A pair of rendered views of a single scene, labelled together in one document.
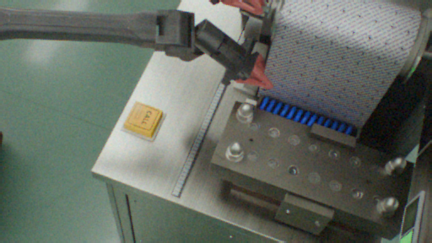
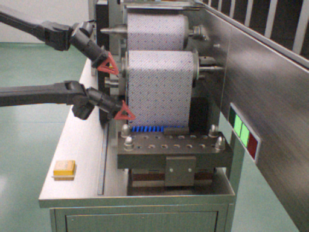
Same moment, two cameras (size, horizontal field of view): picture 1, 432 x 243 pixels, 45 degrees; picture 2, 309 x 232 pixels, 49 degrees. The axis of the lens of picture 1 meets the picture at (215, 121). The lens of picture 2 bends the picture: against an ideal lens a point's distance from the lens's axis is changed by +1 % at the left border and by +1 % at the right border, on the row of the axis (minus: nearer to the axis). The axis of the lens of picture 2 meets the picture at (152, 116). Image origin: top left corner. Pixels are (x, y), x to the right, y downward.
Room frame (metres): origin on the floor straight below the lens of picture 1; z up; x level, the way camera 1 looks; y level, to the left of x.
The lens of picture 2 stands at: (-0.49, 0.18, 1.62)
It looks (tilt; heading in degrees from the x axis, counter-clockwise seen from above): 25 degrees down; 343
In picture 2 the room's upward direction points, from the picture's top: 2 degrees clockwise
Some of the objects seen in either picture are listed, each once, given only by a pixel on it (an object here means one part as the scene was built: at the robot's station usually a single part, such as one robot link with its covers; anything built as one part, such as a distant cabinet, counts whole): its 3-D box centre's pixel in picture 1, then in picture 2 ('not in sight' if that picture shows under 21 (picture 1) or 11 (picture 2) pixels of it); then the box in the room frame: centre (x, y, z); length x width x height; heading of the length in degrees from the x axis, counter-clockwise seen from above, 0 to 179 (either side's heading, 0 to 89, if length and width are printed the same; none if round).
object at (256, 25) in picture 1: (255, 47); (117, 111); (0.75, -0.06, 1.05); 0.06 x 0.05 x 0.31; 78
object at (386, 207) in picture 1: (389, 204); (220, 142); (0.42, -0.36, 1.05); 0.04 x 0.04 x 0.04
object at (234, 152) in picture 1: (235, 149); (128, 142); (0.49, -0.05, 1.05); 0.04 x 0.04 x 0.04
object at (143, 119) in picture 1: (143, 119); (64, 167); (0.60, 0.17, 0.91); 0.07 x 0.07 x 0.02; 78
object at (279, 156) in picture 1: (310, 168); (172, 148); (0.50, -0.22, 1.00); 0.40 x 0.16 x 0.06; 78
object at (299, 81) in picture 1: (318, 90); (159, 108); (0.62, -0.20, 1.11); 0.23 x 0.01 x 0.18; 78
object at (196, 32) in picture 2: not in sight; (193, 32); (0.89, -0.43, 1.33); 0.07 x 0.07 x 0.07; 78
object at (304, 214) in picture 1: (302, 215); (180, 171); (0.40, -0.21, 0.96); 0.10 x 0.03 x 0.11; 78
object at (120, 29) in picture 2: not in sight; (121, 31); (0.96, -0.12, 1.33); 0.06 x 0.06 x 0.06; 78
